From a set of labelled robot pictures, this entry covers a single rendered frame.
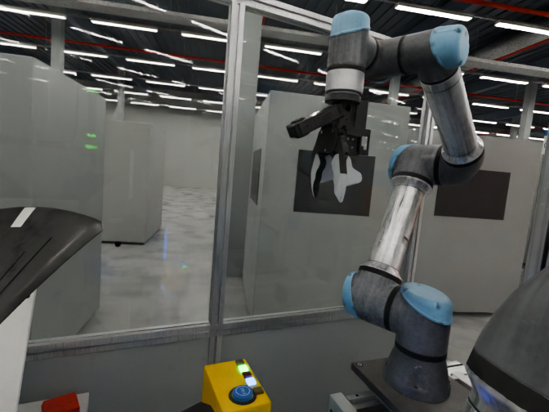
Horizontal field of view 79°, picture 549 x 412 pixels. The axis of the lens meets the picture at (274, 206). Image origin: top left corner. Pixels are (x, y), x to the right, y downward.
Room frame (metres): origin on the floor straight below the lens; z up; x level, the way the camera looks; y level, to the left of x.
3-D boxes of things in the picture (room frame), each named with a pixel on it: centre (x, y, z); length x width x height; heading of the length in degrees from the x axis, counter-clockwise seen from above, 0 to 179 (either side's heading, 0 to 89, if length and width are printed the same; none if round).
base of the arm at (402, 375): (0.78, -0.38, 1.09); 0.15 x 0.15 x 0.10
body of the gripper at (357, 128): (0.70, -0.13, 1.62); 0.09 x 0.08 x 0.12; 115
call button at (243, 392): (0.63, 0.03, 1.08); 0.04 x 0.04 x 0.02
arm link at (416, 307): (0.78, -0.37, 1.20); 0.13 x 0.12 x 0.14; 46
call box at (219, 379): (0.67, 0.05, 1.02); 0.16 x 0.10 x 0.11; 25
